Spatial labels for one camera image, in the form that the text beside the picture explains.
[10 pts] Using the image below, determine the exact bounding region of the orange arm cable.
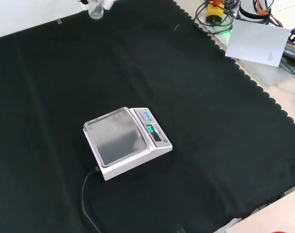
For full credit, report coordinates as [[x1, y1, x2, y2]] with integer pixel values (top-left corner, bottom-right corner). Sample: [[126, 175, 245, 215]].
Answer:
[[256, 0, 284, 28]]

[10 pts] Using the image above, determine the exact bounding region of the black bench cloth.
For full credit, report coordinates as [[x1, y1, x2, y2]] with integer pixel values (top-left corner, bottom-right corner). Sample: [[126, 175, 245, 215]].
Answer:
[[0, 0, 295, 233]]

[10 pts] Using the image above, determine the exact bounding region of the gray metal base plate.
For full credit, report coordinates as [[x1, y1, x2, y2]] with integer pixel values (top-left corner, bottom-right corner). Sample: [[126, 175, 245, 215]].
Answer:
[[193, 16, 295, 86]]

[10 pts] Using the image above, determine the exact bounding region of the black balance power cable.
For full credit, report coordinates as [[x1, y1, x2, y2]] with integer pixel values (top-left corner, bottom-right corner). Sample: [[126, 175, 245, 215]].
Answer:
[[81, 166, 102, 233]]

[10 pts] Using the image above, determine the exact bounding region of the pale wooden side board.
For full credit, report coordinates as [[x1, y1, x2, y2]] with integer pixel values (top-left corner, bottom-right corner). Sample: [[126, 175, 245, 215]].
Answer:
[[224, 193, 295, 233]]

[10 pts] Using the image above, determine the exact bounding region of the black power adapter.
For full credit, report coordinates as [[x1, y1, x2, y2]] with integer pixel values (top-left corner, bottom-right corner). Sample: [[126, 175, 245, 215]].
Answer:
[[282, 40, 295, 65]]

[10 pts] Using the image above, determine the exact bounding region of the pale paper board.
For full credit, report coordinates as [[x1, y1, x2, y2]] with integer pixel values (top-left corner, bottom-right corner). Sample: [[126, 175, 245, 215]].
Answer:
[[225, 19, 292, 67]]

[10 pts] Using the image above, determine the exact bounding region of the white electronic balance steel pan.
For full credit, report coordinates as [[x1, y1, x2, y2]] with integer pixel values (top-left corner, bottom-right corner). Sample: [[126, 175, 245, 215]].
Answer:
[[83, 106, 173, 182]]

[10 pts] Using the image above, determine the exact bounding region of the small clear glass beaker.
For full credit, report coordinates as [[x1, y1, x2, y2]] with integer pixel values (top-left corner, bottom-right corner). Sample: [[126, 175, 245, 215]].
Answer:
[[88, 0, 105, 20]]

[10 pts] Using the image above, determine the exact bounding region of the black looped cable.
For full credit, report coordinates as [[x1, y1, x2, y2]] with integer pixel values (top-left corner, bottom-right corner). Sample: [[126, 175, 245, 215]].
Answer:
[[194, 0, 236, 28]]

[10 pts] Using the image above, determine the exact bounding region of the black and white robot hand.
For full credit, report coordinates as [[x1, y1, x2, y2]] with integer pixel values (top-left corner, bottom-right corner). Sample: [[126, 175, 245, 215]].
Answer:
[[77, 0, 115, 11]]

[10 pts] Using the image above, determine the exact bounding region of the yellow stop button box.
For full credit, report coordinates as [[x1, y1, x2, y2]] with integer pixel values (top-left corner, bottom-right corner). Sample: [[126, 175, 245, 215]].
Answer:
[[206, 0, 225, 24]]

